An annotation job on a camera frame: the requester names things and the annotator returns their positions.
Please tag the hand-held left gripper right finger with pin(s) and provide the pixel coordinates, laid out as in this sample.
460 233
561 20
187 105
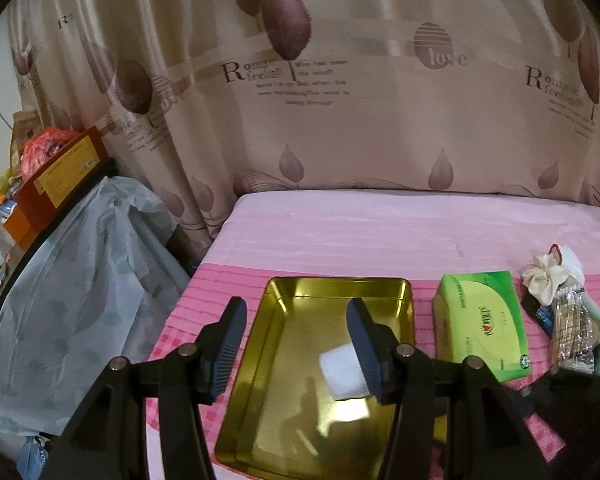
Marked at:
365 355

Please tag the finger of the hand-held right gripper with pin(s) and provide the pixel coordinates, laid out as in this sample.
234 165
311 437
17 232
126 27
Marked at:
540 387

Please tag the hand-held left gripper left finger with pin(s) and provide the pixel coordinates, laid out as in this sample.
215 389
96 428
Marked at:
225 345

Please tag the white cotton pad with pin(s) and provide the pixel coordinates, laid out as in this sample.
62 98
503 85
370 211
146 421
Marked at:
337 370

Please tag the gold metal tray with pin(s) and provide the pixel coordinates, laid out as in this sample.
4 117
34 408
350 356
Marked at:
290 360

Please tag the blue packet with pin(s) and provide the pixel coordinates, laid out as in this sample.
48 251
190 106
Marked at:
542 315

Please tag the clear cotton swab pack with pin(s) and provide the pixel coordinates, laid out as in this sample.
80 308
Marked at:
570 325

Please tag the green tissue pack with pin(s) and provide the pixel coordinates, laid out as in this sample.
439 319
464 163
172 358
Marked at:
480 320

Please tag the cream scrunchie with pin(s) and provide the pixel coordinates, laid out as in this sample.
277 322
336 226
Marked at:
542 275

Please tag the pink checked blanket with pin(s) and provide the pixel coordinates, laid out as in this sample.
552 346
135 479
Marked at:
355 240

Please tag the white knit glove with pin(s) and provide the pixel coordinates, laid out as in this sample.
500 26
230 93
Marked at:
575 265

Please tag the light blue plastic cover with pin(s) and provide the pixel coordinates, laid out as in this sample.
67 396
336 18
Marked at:
80 300

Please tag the blue bag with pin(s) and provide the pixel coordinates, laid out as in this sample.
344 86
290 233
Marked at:
32 457

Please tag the red box with yellow label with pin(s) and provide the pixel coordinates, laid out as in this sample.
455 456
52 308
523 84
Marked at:
80 160

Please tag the orange box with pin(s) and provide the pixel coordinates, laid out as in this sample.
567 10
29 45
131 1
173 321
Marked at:
17 225

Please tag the beige leaf print curtain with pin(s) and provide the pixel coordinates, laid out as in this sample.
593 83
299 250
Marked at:
380 110

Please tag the red plastic bag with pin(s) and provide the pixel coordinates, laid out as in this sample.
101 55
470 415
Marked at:
42 147

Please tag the yellow green plush toy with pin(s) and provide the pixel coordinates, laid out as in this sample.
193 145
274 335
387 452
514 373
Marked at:
2 182

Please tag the brown paper bag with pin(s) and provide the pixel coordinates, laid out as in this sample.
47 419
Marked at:
27 125

